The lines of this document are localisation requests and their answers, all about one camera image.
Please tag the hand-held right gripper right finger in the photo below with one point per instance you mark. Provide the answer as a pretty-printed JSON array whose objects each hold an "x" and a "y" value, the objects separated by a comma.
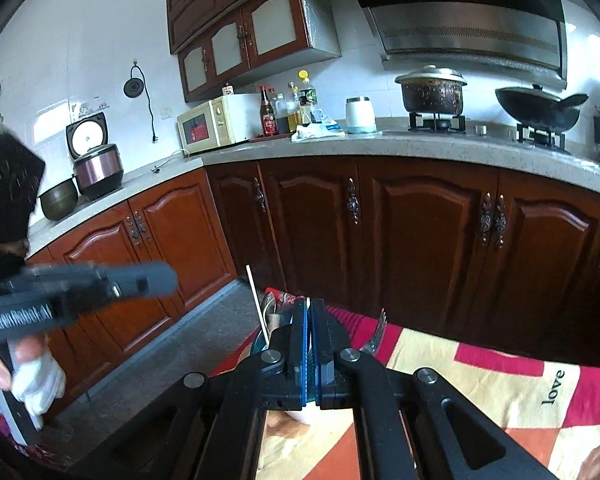
[{"x": 319, "y": 360}]

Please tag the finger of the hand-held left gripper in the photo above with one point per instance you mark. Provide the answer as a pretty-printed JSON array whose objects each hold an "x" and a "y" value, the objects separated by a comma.
[{"x": 145, "y": 280}]

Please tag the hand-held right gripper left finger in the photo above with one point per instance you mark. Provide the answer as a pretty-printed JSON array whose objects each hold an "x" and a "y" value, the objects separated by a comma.
[{"x": 301, "y": 360}]

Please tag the teal utensil container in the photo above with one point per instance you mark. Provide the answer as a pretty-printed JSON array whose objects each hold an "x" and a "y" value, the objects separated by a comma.
[{"x": 259, "y": 346}]

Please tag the metal utensil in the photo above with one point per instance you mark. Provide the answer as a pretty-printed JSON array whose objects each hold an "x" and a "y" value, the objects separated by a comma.
[{"x": 269, "y": 310}]

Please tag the metal fork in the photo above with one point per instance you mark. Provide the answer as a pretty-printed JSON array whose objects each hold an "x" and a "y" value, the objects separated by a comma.
[{"x": 377, "y": 332}]

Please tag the white chopstick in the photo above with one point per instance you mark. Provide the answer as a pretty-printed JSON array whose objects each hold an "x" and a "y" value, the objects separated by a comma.
[{"x": 258, "y": 305}]

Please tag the person's left hand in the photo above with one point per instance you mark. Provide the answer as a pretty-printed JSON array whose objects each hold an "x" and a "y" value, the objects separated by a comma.
[{"x": 40, "y": 380}]

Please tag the dark rice cooker inner pot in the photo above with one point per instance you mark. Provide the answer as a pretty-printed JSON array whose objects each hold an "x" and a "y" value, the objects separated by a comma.
[{"x": 59, "y": 202}]

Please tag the silver rice cooker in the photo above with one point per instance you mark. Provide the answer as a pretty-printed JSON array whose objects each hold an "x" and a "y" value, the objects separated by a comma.
[{"x": 97, "y": 170}]

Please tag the wooden base cabinets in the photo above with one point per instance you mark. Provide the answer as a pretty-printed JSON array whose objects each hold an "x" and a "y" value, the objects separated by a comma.
[{"x": 420, "y": 235}]

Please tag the cream microwave oven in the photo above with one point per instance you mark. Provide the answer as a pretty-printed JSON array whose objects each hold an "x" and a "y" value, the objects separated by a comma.
[{"x": 205, "y": 127}]

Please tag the red and cream printed blanket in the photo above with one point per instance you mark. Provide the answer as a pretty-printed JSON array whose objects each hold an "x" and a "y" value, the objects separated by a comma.
[{"x": 480, "y": 400}]

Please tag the brown bottle with red label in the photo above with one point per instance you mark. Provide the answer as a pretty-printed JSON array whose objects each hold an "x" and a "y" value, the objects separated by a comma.
[{"x": 268, "y": 117}]

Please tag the grey stone countertop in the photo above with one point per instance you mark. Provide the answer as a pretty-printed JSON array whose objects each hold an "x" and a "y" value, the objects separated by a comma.
[{"x": 380, "y": 147}]

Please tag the yellow oil bottle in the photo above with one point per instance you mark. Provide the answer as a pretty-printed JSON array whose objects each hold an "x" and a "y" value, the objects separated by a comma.
[{"x": 294, "y": 115}]

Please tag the crumpled white plastic bag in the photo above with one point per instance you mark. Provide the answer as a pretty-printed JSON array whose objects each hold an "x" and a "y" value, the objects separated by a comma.
[{"x": 320, "y": 132}]

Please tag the clear bottle with yellow cap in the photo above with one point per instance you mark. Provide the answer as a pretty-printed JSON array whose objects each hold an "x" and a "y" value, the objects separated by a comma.
[{"x": 308, "y": 100}]

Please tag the white canister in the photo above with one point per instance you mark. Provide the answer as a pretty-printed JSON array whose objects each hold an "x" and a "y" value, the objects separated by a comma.
[{"x": 360, "y": 115}]

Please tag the black gas burner stand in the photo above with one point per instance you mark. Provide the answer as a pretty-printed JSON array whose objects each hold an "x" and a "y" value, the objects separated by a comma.
[
  {"x": 540, "y": 136},
  {"x": 437, "y": 124}
]

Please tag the dark cooking pot with lid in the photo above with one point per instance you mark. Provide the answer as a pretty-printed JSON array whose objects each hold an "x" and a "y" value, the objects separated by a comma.
[{"x": 432, "y": 95}]

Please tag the black wok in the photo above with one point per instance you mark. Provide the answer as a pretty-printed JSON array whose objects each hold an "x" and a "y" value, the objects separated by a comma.
[{"x": 540, "y": 107}]

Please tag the steel range hood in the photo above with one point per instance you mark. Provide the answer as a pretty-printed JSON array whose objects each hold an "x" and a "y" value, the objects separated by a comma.
[{"x": 460, "y": 25}]

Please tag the white wall socket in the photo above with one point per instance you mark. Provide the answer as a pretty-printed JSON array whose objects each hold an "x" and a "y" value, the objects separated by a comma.
[{"x": 166, "y": 112}]

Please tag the wooden wall cabinet glass doors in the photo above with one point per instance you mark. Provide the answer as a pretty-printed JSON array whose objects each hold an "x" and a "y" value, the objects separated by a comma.
[{"x": 260, "y": 20}]

